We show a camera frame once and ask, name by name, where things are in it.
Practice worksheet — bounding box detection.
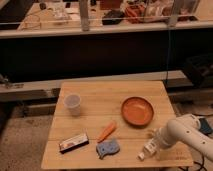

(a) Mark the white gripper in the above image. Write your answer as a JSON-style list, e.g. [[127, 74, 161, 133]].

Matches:
[[147, 128, 170, 149]]

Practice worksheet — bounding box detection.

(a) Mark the white plastic bottle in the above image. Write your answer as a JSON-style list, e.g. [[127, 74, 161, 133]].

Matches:
[[138, 139, 157, 160]]

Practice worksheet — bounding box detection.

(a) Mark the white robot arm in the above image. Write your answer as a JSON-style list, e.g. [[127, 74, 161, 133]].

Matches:
[[144, 114, 213, 162]]

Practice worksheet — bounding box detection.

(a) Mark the orange ceramic bowl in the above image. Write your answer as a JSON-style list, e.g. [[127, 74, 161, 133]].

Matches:
[[121, 97, 154, 126]]

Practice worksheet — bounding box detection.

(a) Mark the orange carrot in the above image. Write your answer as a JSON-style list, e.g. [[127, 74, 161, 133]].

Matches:
[[97, 122, 116, 143]]

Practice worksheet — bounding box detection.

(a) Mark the black power adapter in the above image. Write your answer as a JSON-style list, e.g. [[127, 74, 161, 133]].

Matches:
[[199, 118, 213, 135]]

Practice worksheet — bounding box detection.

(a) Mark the black and white box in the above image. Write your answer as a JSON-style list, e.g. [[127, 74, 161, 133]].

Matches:
[[59, 133, 89, 154]]

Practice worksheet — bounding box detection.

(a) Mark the translucent plastic cup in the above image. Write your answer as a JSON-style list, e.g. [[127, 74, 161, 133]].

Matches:
[[63, 94, 81, 116]]

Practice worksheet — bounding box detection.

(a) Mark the orange object on shelf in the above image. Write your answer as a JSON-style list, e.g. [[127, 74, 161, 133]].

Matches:
[[125, 5, 145, 24]]

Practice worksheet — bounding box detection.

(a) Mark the black bag on shelf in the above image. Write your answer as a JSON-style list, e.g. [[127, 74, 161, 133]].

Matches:
[[102, 10, 124, 25]]

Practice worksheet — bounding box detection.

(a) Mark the black cable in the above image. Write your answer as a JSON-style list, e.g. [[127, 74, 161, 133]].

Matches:
[[178, 153, 208, 171]]

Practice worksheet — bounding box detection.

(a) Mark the metal rail beam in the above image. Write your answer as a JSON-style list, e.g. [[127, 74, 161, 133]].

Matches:
[[0, 70, 190, 102]]

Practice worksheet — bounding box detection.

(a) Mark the metal shelf post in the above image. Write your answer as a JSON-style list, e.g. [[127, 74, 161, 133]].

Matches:
[[79, 0, 90, 31]]

